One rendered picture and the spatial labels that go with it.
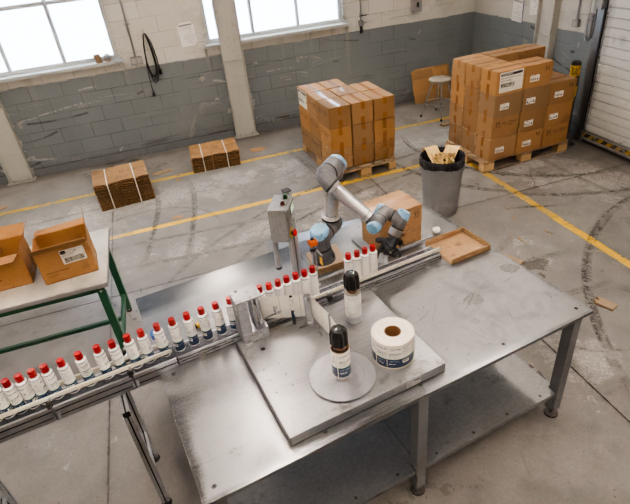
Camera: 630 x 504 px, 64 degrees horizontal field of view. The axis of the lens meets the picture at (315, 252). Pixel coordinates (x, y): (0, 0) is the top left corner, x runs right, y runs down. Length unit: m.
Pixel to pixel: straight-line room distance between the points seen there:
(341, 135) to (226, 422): 4.18
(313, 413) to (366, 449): 0.75
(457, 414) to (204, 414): 1.46
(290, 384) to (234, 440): 0.35
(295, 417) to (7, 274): 2.34
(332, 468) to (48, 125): 6.25
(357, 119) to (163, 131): 3.13
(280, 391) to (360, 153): 4.17
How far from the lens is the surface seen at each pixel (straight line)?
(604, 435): 3.55
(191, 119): 7.86
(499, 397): 3.27
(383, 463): 2.93
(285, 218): 2.52
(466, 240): 3.41
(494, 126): 6.10
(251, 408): 2.42
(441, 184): 5.10
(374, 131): 6.12
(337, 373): 2.34
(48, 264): 3.76
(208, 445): 2.35
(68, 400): 2.73
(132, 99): 7.75
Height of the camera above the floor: 2.65
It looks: 33 degrees down
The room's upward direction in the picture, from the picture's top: 6 degrees counter-clockwise
